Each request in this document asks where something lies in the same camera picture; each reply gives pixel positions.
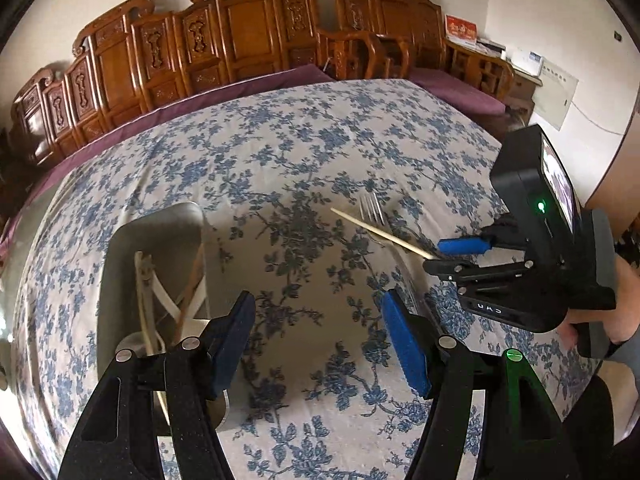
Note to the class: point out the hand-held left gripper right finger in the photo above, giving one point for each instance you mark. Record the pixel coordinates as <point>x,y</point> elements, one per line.
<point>407,350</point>

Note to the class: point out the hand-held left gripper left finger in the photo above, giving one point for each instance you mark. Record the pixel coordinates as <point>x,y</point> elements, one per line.
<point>232,345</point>

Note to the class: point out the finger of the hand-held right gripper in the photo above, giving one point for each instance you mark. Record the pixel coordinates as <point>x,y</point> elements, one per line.
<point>450,267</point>
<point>460,246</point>

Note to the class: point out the white plastic fork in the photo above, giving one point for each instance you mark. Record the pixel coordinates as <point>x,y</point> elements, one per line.
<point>162,296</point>

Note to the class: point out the grey metal tray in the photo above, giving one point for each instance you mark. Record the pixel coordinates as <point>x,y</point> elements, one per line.
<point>125,260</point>

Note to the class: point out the person's right forearm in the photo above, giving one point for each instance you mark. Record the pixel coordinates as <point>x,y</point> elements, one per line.
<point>627,300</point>

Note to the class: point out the person's right hand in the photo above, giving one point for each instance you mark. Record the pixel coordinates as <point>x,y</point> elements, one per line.
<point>571,332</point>

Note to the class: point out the metal fork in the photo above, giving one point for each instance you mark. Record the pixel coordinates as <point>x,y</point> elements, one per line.
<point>372,210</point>

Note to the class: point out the short purple cushion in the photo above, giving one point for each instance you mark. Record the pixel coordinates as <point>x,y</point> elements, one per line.
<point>450,87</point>

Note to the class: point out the wooden side table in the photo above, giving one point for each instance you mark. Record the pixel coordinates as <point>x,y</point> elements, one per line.
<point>480,67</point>

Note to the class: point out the blue floral tablecloth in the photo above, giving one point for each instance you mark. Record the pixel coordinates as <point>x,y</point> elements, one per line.
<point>300,135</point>

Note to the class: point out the white box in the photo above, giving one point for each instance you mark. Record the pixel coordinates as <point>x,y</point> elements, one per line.
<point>527,62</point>

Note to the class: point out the stack of papers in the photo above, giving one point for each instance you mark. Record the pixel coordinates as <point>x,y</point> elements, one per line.
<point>492,47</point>

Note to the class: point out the wooden armchair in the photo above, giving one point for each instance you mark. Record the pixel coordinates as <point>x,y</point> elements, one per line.
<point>362,52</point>

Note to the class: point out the red box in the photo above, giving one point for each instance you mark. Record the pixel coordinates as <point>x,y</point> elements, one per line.
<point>461,28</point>

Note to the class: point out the long purple cushion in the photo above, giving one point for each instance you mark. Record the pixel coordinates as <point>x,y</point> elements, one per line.
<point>150,120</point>

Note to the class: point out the short carved wooden sofa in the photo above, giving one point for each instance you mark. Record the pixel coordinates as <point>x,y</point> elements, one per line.
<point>400,5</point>

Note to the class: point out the long carved wooden sofa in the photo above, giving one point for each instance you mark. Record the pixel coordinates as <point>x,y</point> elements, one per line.
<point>240,35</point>

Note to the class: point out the white wall sheet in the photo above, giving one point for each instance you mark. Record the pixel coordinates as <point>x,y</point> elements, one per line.
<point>555,95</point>

